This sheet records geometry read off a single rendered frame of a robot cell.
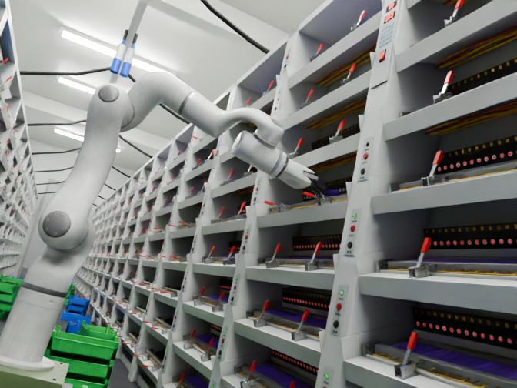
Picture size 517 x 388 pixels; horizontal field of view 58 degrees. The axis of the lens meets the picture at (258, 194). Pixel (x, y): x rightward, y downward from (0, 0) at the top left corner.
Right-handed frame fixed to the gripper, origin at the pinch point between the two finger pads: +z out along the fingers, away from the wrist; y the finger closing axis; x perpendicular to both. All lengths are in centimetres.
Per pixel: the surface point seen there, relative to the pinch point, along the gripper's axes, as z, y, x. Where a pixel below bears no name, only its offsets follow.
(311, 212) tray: -2.2, 5.6, -10.6
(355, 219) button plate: -2.4, 29.8, -14.7
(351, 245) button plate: -1.5, 30.5, -21.6
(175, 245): 4, -176, -15
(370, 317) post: 8, 34, -37
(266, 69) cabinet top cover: -13, -76, 73
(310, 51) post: -8, -35, 67
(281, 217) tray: -2.2, -14.5, -10.6
